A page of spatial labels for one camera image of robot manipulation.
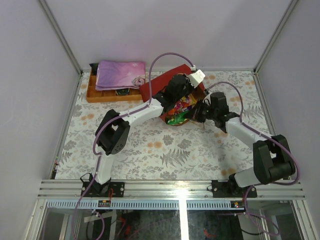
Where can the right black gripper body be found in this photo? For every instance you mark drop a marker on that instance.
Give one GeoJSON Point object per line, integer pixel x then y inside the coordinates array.
{"type": "Point", "coordinates": [212, 113]}

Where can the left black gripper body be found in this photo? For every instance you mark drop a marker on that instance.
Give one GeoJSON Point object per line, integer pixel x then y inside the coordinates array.
{"type": "Point", "coordinates": [188, 88]}

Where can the red paper bag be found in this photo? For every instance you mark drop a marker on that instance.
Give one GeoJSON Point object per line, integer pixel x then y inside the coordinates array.
{"type": "Point", "coordinates": [161, 81]}

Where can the yellow candy packet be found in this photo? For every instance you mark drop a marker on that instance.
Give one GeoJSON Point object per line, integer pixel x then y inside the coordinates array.
{"type": "Point", "coordinates": [183, 105]}

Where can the green snack packet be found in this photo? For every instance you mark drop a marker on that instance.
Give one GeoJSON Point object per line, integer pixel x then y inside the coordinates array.
{"type": "Point", "coordinates": [176, 119]}

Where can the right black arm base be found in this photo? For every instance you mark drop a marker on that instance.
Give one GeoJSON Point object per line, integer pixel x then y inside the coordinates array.
{"type": "Point", "coordinates": [235, 187]}

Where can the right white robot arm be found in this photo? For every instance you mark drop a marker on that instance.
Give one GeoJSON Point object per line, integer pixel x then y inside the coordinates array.
{"type": "Point", "coordinates": [272, 159]}

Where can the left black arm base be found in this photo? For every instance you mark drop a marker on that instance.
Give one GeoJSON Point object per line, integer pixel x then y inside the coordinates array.
{"type": "Point", "coordinates": [110, 189]}

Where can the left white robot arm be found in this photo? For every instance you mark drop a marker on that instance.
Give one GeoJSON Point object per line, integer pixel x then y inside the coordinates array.
{"type": "Point", "coordinates": [112, 133]}

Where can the floral table mat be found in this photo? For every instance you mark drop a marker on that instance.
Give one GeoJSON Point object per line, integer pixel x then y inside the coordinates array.
{"type": "Point", "coordinates": [156, 151]}

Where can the purple folded cloth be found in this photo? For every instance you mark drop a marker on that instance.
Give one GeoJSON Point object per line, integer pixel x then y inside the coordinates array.
{"type": "Point", "coordinates": [113, 75]}

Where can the orange wooden tray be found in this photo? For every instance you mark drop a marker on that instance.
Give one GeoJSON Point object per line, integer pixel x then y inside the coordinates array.
{"type": "Point", "coordinates": [111, 95]}

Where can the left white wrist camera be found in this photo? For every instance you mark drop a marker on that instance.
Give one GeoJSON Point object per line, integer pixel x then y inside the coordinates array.
{"type": "Point", "coordinates": [196, 77]}

